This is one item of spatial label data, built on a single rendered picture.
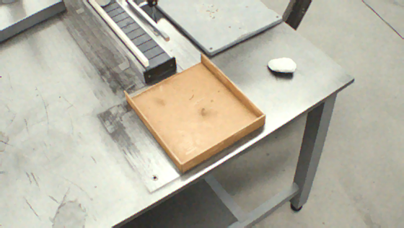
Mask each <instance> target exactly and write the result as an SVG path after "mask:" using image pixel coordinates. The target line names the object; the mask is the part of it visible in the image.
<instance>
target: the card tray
mask: <svg viewBox="0 0 404 228"><path fill-rule="evenodd" d="M124 92H125V97H126V101H127V102H128V103H129V104H130V106H131V107H132V108H133V109H134V110H135V112H136V114H137V116H138V117H139V118H140V119H141V121H142V122H143V123H144V125H145V126H146V127H147V128H148V129H149V130H150V131H151V133H152V134H153V135H154V137H155V139H156V140H157V142H158V143H159V144H160V146H161V147H162V148H163V149H164V151H165V152H166V153H167V155H168V156H169V157H170V159H172V161H173V162H174V163H175V164H176V165H177V167H178V168H179V169H180V171H181V172H182V174H183V173H185V172H187V171H188V170H189V169H191V168H192V167H195V166H196V165H198V164H199V163H201V162H204V161H206V160H207V159H209V158H210V157H212V156H214V155H215V154H217V153H219V152H220V151H221V150H223V149H225V148H227V147H228V146H230V145H231V144H233V143H234V142H236V141H238V140H240V139H241V138H243V137H245V136H246V135H248V134H249V133H251V132H252V131H254V130H255V129H257V128H260V127H262V126H264V125H265V121H266V114H265V113H264V112H263V111H262V110H261V109H260V108H259V107H258V106H257V105H256V104H255V103H254V102H253V101H252V100H251V99H250V98H249V97H248V96H247V95H246V94H245V93H244V92H243V91H242V90H241V89H239V88H238V87H237V86H236V85H235V84H234V83H233V82H232V81H231V80H230V79H229V78H228V77H227V76H226V75H225V74H224V73H223V72H222V71H220V70H219V68H218V67H217V66H215V65H214V64H213V63H212V62H211V61H210V60H209V59H208V58H207V57H206V56H205V55H204V54H203V53H202V52H201V62H199V63H197V64H195V65H193V66H190V67H188V68H186V69H185V70H183V71H181V72H179V73H177V74H175V75H173V76H171V77H169V78H167V79H165V80H163V81H161V82H159V83H157V84H155V85H154V86H152V87H150V88H148V89H146V90H144V91H143V92H140V93H138V94H137V95H135V96H133V97H129V96H128V94H127V93H126V91H124Z"/></svg>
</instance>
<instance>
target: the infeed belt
mask: <svg viewBox="0 0 404 228"><path fill-rule="evenodd" d="M86 1H88V0H86ZM88 4H89V5H91V4H90V2H89V1H88ZM91 7H92V8H93V9H94V10H95V11H96V13H98V15H99V16H100V17H101V18H102V20H103V21H104V22H105V23H106V25H107V26H108V27H109V28H110V29H111V30H112V31H113V32H114V33H115V35H116V37H117V38H119V39H120V41H121V42H122V44H124V45H125V46H126V47H127V49H128V50H129V52H131V53H132V54H133V55H134V58H135V59H136V60H137V61H138V62H139V63H140V64H141V65H142V66H143V67H144V69H145V70H146V71H150V70H152V69H154V68H156V67H158V66H160V65H162V64H163V63H165V62H167V61H169V60H171V59H172V58H171V57H170V56H169V55H168V54H167V53H166V52H165V51H164V50H163V49H162V48H161V47H160V46H159V44H158V43H156V42H155V41H154V39H153V38H152V37H151V36H150V35H148V34H147V33H146V32H145V29H144V28H142V27H141V26H140V25H139V24H138V23H137V22H136V21H135V20H134V19H133V18H132V17H131V15H130V14H129V13H128V12H126V11H125V9H124V8H123V7H121V6H120V4H118V3H117V2H116V0H110V3H109V4H108V5H107V6H105V7H101V8H102V10H104V11H105V13H106V14H107V15H108V16H109V18H111V19H112V20H113V22H114V23H115V24H116V25H117V26H118V28H120V29H121V30H122V31H123V34H125V35H126V36H127V37H128V38H129V40H130V41H131V42H132V43H133V44H134V45H135V46H136V47H137V49H139V50H140V52H141V53H142V54H143V55H144V56H145V57H146V59H147V60H148V62H149V65H148V66H147V67H145V66H144V64H143V63H142V62H141V61H140V60H139V59H138V58H137V57H136V56H135V53H134V52H133V51H131V50H130V48H129V47H128V46H127V45H126V44H125V43H124V42H123V41H122V40H121V37H120V36H118V35H117V34H116V31H114V30H113V29H112V27H111V26H110V25H109V24H108V23H107V21H106V20H104V19H103V17H102V16H101V15H100V14H99V12H98V11H97V10H96V9H95V8H94V7H93V6H92V5H91Z"/></svg>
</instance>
